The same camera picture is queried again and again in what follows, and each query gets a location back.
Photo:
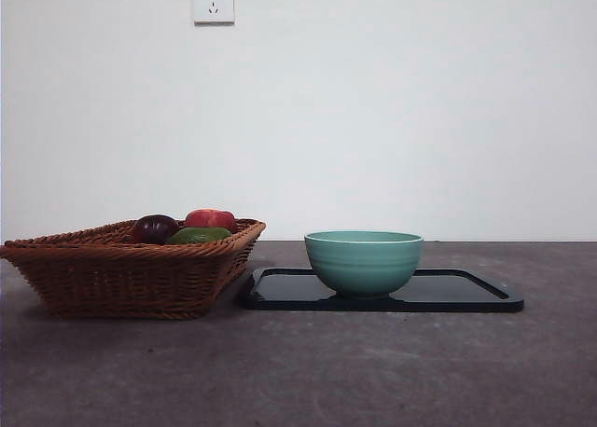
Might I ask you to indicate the brown wicker basket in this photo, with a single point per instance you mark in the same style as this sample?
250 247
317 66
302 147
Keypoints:
126 278

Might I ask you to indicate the dark purple fruit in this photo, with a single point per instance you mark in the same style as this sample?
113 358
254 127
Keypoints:
156 226

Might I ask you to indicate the black rectangular tray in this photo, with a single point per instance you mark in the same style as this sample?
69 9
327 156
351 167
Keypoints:
289 292

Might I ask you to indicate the white wall power socket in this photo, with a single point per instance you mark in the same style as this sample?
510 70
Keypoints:
224 7

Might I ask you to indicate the teal ribbed bowl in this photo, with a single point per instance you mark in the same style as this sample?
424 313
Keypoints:
364 268

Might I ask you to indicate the green fruit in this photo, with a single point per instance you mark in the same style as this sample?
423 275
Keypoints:
200 235

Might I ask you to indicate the red apple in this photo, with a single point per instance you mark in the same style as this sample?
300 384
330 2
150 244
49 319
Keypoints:
210 218

